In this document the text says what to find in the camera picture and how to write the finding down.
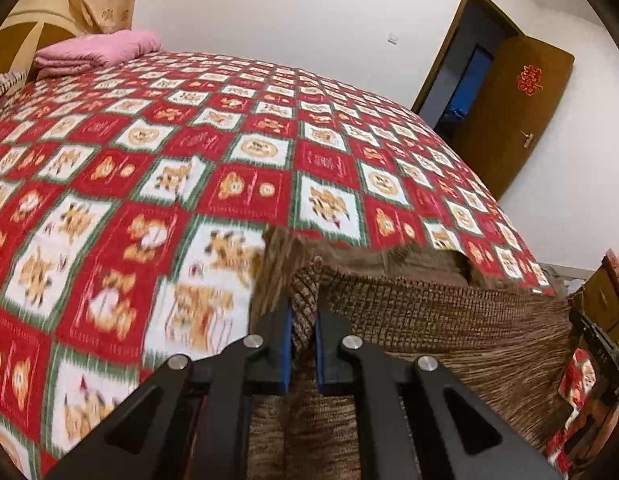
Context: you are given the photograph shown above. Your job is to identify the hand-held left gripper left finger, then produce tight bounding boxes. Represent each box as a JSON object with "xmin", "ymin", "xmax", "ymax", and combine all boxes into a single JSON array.
[{"xmin": 44, "ymin": 305, "xmax": 295, "ymax": 480}]

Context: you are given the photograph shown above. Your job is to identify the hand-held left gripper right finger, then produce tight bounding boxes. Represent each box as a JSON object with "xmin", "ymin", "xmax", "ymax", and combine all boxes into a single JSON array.
[{"xmin": 314, "ymin": 305, "xmax": 565, "ymax": 480}]

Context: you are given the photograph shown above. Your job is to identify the brown knit sweater sun print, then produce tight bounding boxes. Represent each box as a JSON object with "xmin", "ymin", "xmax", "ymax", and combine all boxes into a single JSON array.
[{"xmin": 249, "ymin": 225, "xmax": 580, "ymax": 480}]

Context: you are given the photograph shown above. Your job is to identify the wooden furniture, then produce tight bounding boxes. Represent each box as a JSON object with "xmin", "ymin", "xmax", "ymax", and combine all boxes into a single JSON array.
[{"xmin": 569, "ymin": 254, "xmax": 619, "ymax": 341}]

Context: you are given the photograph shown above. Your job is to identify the red checkered printed blanket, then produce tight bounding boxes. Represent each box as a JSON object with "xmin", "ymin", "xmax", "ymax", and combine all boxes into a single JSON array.
[{"xmin": 0, "ymin": 50, "xmax": 610, "ymax": 480}]

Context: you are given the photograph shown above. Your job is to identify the brown wooden door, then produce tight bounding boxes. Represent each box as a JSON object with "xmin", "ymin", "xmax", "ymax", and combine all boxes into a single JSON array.
[{"xmin": 452, "ymin": 35, "xmax": 575, "ymax": 201}]

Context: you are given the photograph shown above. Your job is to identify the red paper door decoration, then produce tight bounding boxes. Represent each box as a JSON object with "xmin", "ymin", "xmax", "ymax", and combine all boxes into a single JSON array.
[{"xmin": 517, "ymin": 63, "xmax": 541, "ymax": 95}]

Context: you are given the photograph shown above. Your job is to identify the pink folded blanket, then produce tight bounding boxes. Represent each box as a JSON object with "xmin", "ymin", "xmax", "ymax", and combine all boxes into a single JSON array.
[{"xmin": 34, "ymin": 30, "xmax": 164, "ymax": 80}]

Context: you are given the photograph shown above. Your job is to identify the striped pillow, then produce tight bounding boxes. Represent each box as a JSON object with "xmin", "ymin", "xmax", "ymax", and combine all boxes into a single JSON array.
[{"xmin": 0, "ymin": 70, "xmax": 29, "ymax": 107}]

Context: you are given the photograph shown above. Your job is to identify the cream and brown headboard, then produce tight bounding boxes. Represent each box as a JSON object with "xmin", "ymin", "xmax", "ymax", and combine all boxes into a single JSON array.
[{"xmin": 0, "ymin": 0, "xmax": 82, "ymax": 81}]

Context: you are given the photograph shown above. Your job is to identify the dark wooden door frame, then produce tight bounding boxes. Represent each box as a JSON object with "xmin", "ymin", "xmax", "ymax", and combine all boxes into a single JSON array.
[{"xmin": 411, "ymin": 0, "xmax": 525, "ymax": 128}]

